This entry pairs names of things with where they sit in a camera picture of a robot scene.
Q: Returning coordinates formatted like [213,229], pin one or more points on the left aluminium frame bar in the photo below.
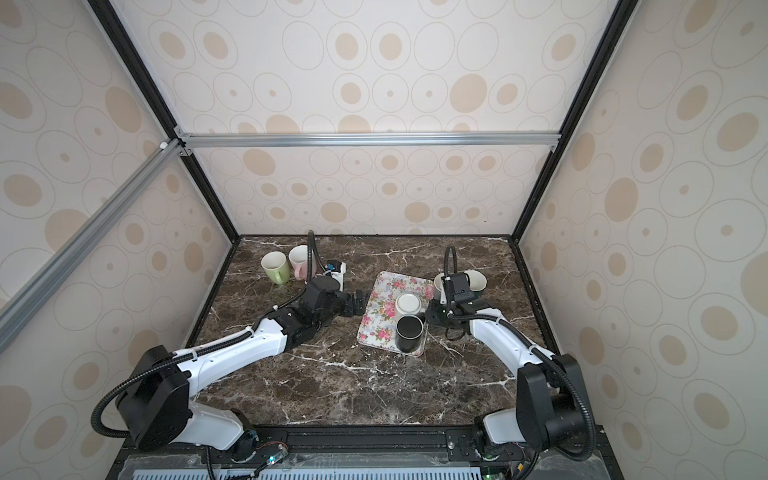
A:
[21,309]

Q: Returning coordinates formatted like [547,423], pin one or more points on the green circuit board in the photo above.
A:
[270,454]

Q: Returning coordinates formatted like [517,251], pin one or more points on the white ceramic mug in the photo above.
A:
[408,304]

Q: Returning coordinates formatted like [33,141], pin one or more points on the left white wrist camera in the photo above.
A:
[336,269]

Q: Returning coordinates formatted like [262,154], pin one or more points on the black metal cup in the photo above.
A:
[409,332]

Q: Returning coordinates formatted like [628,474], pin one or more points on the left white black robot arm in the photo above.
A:
[155,406]

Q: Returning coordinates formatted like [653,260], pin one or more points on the dark green ceramic mug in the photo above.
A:
[477,280]

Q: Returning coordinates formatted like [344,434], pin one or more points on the back aluminium frame bar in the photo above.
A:
[378,139]

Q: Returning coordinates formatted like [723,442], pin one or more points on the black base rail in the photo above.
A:
[367,452]

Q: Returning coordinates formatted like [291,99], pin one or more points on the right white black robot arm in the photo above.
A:
[552,407]

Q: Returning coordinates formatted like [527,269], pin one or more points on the floral rectangular serving tray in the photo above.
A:
[379,321]

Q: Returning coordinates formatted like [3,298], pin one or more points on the pink ceramic mug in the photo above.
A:
[299,259]

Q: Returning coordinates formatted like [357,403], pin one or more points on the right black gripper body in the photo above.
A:
[441,314]

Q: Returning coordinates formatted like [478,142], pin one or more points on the aluminium frame bar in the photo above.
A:
[378,139]
[21,309]

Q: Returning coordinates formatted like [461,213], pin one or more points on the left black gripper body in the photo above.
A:
[336,311]

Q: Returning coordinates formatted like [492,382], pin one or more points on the light green ceramic mug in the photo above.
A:
[277,267]

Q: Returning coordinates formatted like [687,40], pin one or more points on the grey ceramic mug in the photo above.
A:
[439,288]

